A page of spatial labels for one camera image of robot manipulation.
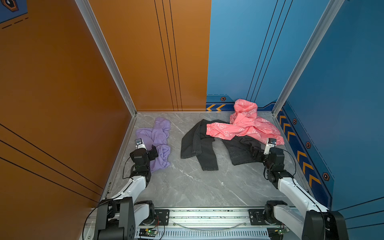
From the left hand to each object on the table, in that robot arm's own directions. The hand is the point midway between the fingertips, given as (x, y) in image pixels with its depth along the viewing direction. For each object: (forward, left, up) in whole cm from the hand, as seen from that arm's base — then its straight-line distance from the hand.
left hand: (144, 146), depth 88 cm
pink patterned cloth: (+16, -61, +4) cm, 63 cm away
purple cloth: (+14, -3, -8) cm, 16 cm away
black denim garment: (+7, -31, -5) cm, 33 cm away
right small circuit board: (-40, -71, -10) cm, 82 cm away
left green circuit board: (-40, -7, -12) cm, 43 cm away
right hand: (-1, -68, 0) cm, 68 cm away
